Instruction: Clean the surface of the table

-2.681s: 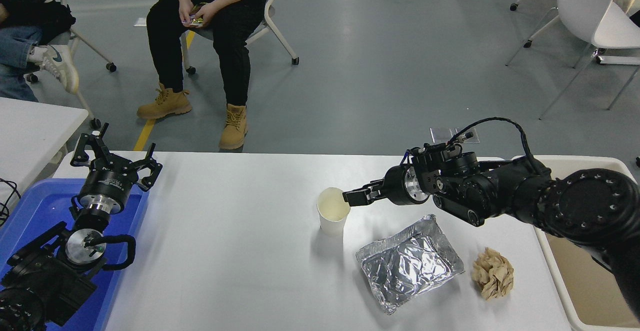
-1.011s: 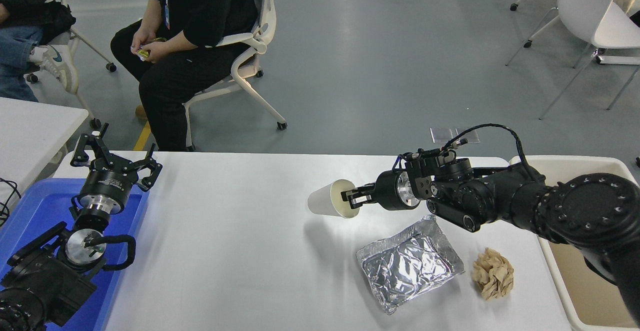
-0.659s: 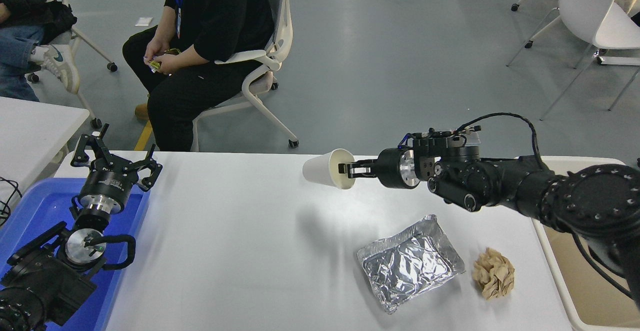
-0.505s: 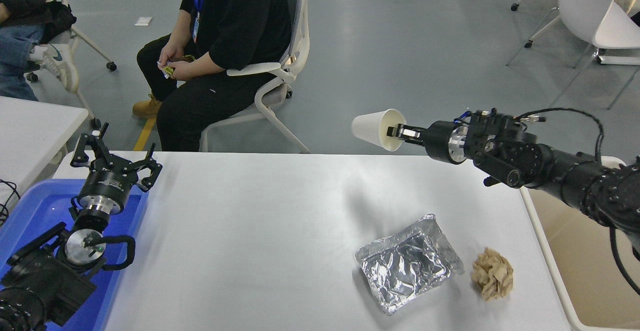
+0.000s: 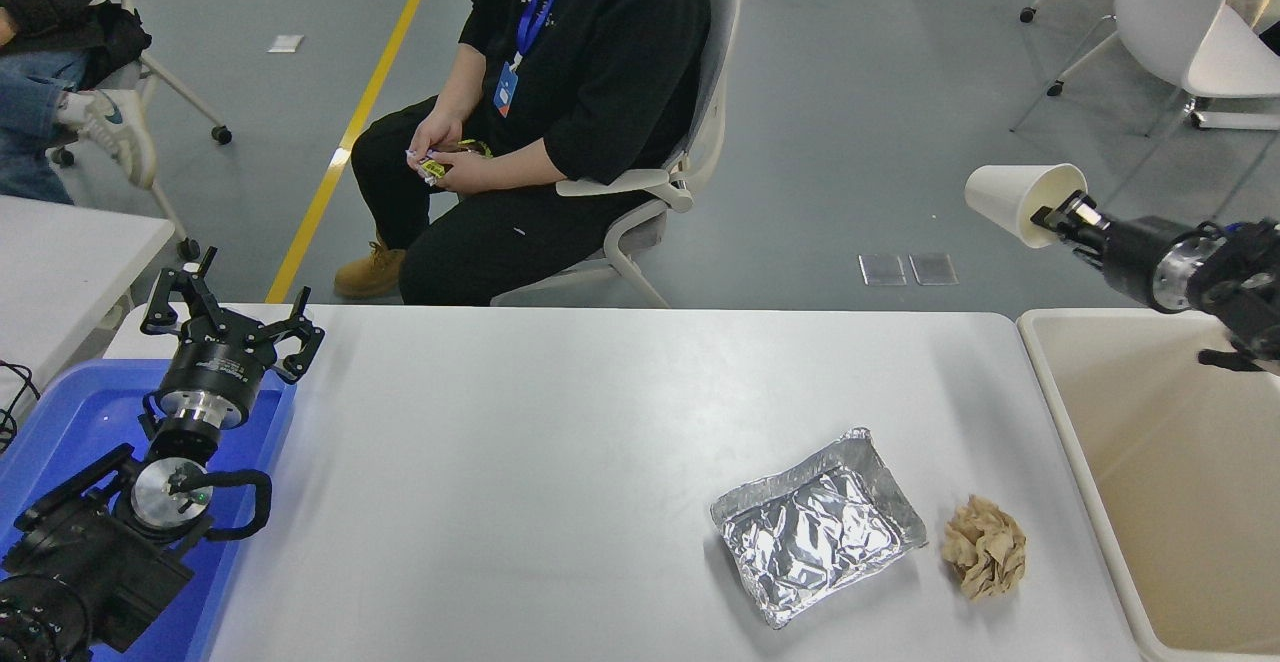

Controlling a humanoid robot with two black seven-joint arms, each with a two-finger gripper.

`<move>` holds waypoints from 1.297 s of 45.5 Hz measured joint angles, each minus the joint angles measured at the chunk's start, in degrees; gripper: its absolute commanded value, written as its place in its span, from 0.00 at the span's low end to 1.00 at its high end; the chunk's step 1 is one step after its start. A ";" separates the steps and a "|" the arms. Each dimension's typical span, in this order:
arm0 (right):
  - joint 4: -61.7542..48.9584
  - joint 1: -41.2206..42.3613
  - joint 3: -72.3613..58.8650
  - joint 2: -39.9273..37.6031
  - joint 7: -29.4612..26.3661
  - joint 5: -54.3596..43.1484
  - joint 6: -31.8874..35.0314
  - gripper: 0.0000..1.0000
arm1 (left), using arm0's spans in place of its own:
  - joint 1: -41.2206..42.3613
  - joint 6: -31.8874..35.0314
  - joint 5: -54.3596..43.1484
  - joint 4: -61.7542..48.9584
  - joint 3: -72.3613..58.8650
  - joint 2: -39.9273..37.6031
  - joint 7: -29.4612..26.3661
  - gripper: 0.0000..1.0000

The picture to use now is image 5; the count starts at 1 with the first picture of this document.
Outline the white shell chair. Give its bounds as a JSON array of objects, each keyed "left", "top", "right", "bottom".
[{"left": 1012, "top": 0, "right": 1280, "bottom": 240}]

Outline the white paper cup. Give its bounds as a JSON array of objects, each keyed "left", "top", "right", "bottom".
[{"left": 965, "top": 163, "right": 1089, "bottom": 249}]

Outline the silver foil tray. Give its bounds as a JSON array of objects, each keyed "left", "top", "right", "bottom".
[{"left": 711, "top": 428, "right": 930, "bottom": 630}]

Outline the blue lanyard with badge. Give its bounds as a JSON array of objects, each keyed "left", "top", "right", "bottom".
[{"left": 493, "top": 0, "right": 586, "bottom": 119}]

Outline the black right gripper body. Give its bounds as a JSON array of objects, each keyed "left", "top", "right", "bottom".
[{"left": 1095, "top": 215, "right": 1179, "bottom": 313}]

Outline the black cable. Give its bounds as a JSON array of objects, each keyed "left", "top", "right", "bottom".
[{"left": 0, "top": 355, "right": 43, "bottom": 455}]

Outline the white wheeled chair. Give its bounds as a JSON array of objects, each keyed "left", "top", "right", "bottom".
[{"left": 50, "top": 0, "right": 233, "bottom": 261}]

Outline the blue plastic tray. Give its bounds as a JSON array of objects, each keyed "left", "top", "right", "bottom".
[{"left": 0, "top": 357, "right": 301, "bottom": 662}]

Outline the small white table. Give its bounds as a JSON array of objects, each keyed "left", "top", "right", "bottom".
[{"left": 0, "top": 194, "right": 179, "bottom": 413}]

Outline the person's right hand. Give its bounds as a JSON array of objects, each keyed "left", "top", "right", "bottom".
[{"left": 407, "top": 112, "right": 466, "bottom": 165}]

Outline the person's left hand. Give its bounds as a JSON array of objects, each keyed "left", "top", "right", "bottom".
[{"left": 425, "top": 147, "right": 483, "bottom": 193}]

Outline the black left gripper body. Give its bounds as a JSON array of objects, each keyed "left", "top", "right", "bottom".
[{"left": 156, "top": 327, "right": 269, "bottom": 413}]

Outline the tan paper ball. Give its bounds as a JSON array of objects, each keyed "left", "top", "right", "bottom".
[{"left": 941, "top": 495, "right": 1029, "bottom": 603}]

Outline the large pale plastic bin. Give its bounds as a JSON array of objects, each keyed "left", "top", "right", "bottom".
[{"left": 1017, "top": 308, "right": 1280, "bottom": 662}]

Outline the purple yellow snack bar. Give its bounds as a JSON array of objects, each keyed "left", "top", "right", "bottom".
[{"left": 405, "top": 140, "right": 491, "bottom": 183}]

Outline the grey white office chair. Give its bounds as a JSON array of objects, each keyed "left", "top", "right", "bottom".
[{"left": 490, "top": 0, "right": 763, "bottom": 308}]

